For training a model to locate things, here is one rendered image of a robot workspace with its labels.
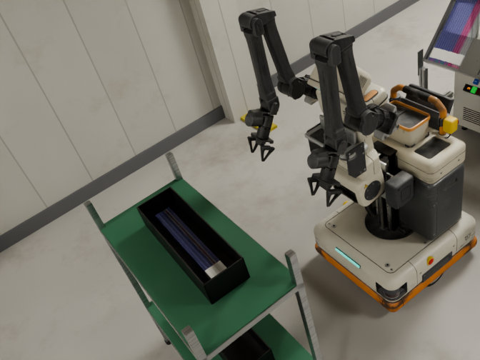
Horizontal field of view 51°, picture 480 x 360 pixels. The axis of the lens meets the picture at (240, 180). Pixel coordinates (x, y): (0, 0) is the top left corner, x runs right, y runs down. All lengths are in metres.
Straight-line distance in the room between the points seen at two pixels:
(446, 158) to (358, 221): 0.69
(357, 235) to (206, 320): 1.27
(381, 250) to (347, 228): 0.24
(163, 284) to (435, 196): 1.34
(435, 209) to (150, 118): 2.44
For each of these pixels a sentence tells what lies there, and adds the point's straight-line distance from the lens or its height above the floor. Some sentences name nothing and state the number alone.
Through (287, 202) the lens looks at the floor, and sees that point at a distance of 3.52.
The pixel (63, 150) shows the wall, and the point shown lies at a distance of 4.02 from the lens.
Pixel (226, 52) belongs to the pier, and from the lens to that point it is 4.18.
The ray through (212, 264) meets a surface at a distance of 1.91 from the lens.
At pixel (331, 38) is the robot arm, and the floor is 1.62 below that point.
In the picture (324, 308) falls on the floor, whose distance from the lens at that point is 2.92.
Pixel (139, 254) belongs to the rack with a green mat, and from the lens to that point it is 2.14.
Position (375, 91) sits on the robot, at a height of 1.24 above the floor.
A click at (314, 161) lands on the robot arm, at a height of 1.20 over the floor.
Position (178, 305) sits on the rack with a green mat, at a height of 0.95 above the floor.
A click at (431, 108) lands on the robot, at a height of 0.89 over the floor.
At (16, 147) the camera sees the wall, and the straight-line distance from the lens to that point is 3.92.
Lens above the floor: 2.39
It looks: 39 degrees down
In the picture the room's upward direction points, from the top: 17 degrees counter-clockwise
